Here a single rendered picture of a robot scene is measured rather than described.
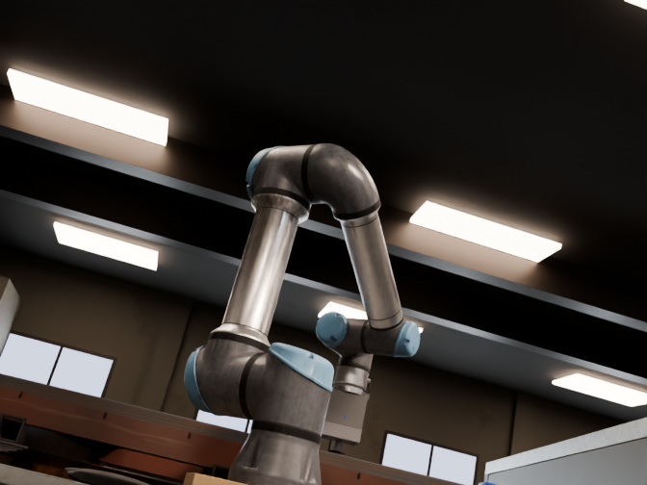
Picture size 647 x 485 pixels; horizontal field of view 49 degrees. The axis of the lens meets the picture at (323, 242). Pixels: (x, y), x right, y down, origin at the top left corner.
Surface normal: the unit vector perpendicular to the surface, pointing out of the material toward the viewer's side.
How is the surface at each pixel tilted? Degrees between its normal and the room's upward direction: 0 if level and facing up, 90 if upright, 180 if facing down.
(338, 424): 90
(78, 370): 90
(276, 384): 92
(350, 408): 90
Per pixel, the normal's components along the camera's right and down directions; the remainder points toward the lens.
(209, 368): -0.46, -0.45
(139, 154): 0.24, -0.33
